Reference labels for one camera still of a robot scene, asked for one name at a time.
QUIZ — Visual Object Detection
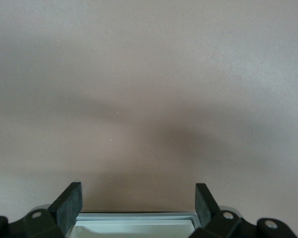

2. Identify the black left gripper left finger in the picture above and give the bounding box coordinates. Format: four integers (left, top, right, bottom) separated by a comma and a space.
11, 182, 83, 238

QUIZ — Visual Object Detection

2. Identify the brown table mat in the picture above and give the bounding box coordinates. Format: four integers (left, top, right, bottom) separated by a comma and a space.
0, 0, 298, 224

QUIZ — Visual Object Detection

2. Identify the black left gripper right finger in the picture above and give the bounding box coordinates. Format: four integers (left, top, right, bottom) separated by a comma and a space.
192, 182, 241, 238

